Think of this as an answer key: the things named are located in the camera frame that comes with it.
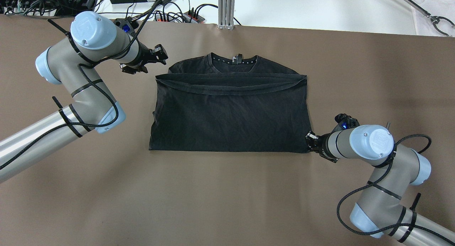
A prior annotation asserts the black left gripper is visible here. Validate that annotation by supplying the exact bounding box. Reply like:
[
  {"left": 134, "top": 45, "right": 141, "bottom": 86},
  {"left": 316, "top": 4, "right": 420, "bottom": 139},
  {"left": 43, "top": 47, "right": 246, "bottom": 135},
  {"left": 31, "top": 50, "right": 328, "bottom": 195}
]
[{"left": 120, "top": 44, "right": 168, "bottom": 74}]

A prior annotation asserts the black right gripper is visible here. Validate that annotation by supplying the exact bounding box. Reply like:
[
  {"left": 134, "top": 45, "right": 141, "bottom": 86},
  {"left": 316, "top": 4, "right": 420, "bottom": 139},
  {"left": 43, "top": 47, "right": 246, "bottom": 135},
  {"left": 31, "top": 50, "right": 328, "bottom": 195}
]
[{"left": 305, "top": 131, "right": 338, "bottom": 163}]

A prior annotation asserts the black graphic t-shirt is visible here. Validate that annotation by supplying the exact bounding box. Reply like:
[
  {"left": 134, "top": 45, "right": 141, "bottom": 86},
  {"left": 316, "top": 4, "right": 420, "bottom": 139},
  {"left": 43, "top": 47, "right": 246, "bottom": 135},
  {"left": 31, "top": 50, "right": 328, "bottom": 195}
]
[{"left": 149, "top": 53, "right": 311, "bottom": 153}]

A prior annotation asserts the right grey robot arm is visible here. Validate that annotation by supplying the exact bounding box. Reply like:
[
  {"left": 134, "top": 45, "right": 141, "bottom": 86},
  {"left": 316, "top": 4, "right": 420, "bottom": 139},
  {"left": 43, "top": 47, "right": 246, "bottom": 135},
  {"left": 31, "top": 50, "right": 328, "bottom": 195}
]
[{"left": 305, "top": 125, "right": 454, "bottom": 246}]

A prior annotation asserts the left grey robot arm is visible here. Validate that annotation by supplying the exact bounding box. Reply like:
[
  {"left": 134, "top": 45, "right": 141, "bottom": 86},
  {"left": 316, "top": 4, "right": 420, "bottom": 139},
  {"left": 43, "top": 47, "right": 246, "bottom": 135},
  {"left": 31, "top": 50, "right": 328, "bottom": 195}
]
[{"left": 1, "top": 11, "right": 168, "bottom": 182}]

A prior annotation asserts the red black power strip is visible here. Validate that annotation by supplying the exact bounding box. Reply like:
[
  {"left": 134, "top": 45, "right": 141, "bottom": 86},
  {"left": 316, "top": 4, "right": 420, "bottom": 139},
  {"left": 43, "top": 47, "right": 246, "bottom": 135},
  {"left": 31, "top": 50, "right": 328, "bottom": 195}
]
[{"left": 152, "top": 11, "right": 206, "bottom": 24}]

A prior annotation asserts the black electronics box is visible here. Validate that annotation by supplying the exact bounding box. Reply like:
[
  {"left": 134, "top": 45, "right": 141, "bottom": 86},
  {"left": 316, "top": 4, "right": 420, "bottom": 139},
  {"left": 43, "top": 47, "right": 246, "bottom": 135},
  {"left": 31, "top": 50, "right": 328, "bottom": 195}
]
[{"left": 0, "top": 0, "right": 98, "bottom": 17}]

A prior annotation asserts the black grabber tool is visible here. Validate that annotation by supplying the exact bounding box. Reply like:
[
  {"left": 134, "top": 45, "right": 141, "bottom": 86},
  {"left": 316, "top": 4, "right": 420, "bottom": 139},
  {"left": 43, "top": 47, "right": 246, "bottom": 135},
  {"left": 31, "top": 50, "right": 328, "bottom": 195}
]
[{"left": 403, "top": 0, "right": 455, "bottom": 37}]

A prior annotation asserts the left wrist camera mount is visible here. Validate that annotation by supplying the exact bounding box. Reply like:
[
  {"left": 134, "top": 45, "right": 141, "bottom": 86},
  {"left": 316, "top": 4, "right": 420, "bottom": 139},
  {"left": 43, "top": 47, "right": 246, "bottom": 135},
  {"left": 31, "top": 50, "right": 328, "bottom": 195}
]
[{"left": 113, "top": 17, "right": 139, "bottom": 36}]

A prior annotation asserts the aluminium vertical post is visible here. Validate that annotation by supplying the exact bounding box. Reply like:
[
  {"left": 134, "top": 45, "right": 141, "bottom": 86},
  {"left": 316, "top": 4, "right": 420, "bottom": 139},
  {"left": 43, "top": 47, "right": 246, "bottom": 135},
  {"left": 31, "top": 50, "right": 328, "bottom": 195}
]
[{"left": 217, "top": 0, "right": 235, "bottom": 30}]

